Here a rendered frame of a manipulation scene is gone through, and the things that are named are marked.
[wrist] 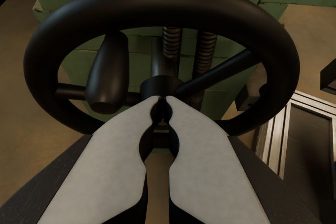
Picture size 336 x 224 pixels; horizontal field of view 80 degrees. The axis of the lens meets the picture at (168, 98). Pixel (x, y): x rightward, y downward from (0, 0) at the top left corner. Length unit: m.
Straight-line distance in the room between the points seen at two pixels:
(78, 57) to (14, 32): 1.34
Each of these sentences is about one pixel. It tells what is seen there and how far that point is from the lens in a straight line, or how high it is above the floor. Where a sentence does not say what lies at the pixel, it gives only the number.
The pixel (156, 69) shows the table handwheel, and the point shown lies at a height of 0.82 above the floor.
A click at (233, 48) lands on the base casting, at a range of 0.44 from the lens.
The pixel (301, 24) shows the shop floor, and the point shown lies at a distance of 2.11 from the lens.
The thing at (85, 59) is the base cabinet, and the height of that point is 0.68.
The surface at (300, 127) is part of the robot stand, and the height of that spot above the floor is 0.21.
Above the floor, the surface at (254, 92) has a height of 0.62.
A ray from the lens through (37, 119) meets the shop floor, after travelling 1.28.
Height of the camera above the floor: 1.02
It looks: 58 degrees down
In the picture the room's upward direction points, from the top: 8 degrees clockwise
